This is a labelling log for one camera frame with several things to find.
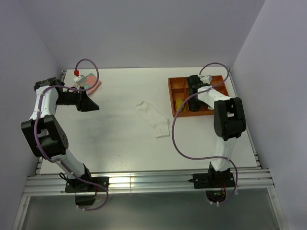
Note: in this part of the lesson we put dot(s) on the orange compartment tray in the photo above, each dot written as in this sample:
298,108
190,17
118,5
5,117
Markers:
178,89

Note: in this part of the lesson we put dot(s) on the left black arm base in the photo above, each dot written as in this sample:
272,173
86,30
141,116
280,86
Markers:
86,191

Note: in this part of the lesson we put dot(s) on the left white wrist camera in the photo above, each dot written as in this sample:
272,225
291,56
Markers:
79,81

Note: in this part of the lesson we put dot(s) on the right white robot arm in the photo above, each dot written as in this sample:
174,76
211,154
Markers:
228,116

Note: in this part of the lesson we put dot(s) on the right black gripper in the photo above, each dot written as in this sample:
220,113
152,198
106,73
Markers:
202,103

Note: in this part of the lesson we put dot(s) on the pink green patterned socks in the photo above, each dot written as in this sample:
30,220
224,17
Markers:
90,84

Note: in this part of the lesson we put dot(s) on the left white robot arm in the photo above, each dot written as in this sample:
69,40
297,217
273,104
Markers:
43,132

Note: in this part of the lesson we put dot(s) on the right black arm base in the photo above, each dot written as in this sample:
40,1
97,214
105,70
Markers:
213,179

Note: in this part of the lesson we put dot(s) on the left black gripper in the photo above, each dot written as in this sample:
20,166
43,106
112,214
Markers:
84,103

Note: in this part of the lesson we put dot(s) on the yellow rolled sock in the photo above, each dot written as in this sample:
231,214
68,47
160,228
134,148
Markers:
178,104

